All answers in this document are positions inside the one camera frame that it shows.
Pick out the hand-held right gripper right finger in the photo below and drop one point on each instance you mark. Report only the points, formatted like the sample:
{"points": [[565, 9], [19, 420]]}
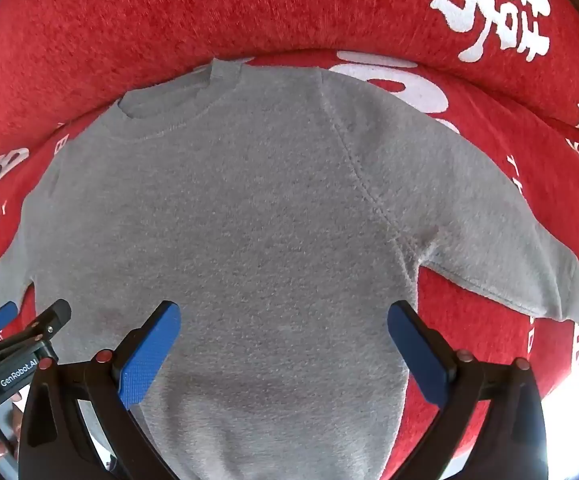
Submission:
{"points": [[419, 355]]}

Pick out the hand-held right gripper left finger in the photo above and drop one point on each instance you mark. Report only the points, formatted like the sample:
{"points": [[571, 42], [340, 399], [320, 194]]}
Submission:
{"points": [[148, 355]]}

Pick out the grey sweater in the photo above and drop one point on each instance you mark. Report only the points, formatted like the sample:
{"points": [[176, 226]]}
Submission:
{"points": [[269, 210]]}

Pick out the red printed sofa cover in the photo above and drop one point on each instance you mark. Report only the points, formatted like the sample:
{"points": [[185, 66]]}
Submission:
{"points": [[119, 35]]}

